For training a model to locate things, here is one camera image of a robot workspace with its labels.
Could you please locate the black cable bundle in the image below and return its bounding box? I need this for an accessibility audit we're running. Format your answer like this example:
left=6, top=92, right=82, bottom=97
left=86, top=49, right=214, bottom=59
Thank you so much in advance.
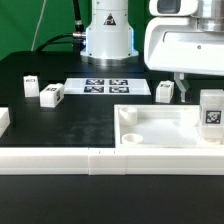
left=35, top=0, right=88, bottom=54

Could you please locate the white fence wall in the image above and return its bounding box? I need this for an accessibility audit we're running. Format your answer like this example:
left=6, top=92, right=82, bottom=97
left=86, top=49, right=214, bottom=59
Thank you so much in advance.
left=0, top=147, right=224, bottom=175
left=0, top=107, right=10, bottom=137

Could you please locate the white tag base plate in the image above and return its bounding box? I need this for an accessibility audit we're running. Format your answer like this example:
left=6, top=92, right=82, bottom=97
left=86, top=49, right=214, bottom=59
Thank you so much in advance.
left=65, top=78, right=151, bottom=95

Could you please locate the white thin cable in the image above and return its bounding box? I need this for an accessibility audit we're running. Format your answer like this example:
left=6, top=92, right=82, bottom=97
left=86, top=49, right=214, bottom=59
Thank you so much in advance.
left=30, top=0, right=48, bottom=52

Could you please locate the white square tabletop part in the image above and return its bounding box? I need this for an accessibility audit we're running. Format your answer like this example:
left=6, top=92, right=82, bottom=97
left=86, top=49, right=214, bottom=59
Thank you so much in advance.
left=114, top=105, right=224, bottom=148

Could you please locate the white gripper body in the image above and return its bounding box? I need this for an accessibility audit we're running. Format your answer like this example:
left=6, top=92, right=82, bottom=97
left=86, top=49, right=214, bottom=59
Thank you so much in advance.
left=144, top=17, right=224, bottom=76

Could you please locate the white front fence wall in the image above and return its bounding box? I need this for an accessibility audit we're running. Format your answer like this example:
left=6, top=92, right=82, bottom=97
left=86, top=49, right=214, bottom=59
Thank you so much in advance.
left=0, top=147, right=224, bottom=175

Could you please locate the white left fence wall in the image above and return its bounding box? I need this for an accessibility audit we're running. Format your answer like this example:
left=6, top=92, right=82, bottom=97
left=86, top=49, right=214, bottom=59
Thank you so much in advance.
left=0, top=107, right=10, bottom=137

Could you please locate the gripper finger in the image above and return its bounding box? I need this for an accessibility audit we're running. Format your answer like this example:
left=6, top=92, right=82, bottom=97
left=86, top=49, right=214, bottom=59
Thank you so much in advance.
left=174, top=72, right=190, bottom=103

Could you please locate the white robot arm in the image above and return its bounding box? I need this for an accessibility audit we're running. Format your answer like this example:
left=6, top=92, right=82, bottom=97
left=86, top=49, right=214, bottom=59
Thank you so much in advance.
left=81, top=0, right=224, bottom=94

